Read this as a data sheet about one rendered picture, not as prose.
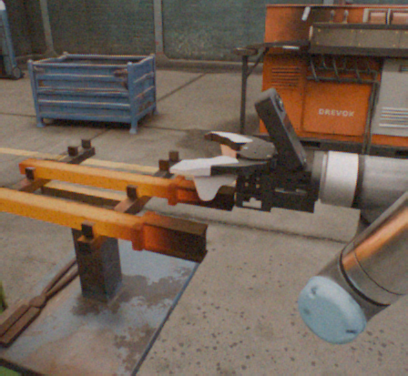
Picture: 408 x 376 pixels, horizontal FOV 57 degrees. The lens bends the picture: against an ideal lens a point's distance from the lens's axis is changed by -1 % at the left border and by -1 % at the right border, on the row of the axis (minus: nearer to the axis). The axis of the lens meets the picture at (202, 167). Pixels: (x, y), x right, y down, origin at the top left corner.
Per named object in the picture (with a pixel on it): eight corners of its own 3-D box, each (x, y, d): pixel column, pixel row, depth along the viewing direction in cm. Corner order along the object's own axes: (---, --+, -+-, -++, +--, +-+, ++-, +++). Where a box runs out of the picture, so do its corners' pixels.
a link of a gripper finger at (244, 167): (213, 180, 49) (274, 172, 52) (213, 169, 49) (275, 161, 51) (202, 167, 53) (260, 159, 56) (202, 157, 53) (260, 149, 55)
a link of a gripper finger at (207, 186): (176, 209, 51) (239, 200, 54) (175, 169, 49) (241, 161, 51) (170, 199, 54) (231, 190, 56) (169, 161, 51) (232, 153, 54)
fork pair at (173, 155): (179, 159, 76) (179, 150, 76) (168, 170, 72) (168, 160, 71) (84, 146, 84) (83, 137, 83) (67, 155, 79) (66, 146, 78)
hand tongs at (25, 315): (144, 192, 117) (144, 188, 117) (157, 194, 116) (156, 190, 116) (-12, 341, 65) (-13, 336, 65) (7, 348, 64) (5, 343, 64)
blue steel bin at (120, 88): (159, 113, 467) (156, 54, 438) (136, 134, 396) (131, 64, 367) (71, 108, 489) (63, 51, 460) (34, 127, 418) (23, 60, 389)
